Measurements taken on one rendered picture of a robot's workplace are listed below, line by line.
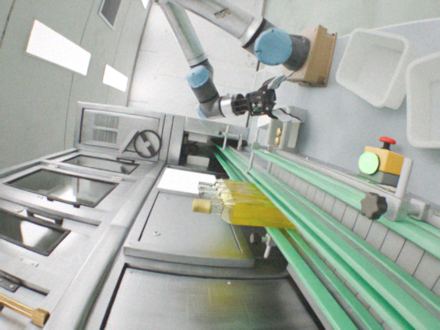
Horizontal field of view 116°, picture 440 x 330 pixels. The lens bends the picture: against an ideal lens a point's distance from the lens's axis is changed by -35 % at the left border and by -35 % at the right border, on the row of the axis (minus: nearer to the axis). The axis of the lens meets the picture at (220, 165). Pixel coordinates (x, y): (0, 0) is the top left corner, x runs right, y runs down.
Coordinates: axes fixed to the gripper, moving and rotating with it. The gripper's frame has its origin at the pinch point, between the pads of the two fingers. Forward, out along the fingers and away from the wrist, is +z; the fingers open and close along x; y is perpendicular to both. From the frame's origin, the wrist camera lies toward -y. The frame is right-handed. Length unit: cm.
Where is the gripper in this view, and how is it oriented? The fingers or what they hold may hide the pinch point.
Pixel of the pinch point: (299, 96)
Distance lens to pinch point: 65.4
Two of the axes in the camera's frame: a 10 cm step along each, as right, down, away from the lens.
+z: 8.1, 0.2, -5.8
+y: -5.4, 4.1, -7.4
